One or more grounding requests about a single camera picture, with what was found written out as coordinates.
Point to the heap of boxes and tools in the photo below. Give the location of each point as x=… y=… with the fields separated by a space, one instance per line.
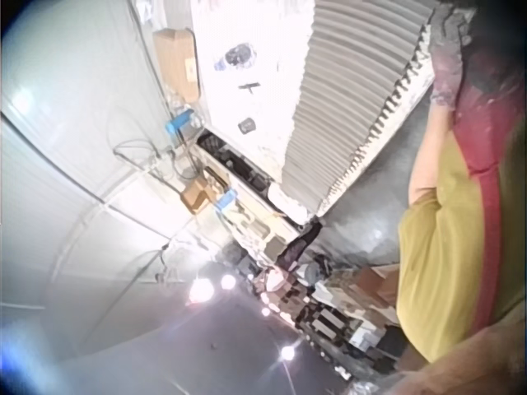
x=333 y=304

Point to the black T-shaped tool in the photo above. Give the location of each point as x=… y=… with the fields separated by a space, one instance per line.
x=249 y=87

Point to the person's left fingers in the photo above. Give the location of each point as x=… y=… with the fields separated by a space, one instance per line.
x=449 y=26

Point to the small brown cardboard box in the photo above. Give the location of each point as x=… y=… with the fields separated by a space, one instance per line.
x=197 y=194

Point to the blue plastic device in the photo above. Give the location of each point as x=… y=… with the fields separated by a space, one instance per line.
x=178 y=122
x=225 y=201

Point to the cluttered shelf under table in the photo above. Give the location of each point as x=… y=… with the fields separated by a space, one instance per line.
x=243 y=168

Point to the dark blue round item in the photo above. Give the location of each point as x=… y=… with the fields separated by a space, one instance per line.
x=235 y=55

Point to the person's left hand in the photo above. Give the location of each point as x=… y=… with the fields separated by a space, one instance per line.
x=448 y=70

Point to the large brown cardboard box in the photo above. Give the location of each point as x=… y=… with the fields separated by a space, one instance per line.
x=178 y=61

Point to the small black square item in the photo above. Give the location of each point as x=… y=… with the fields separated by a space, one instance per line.
x=247 y=125

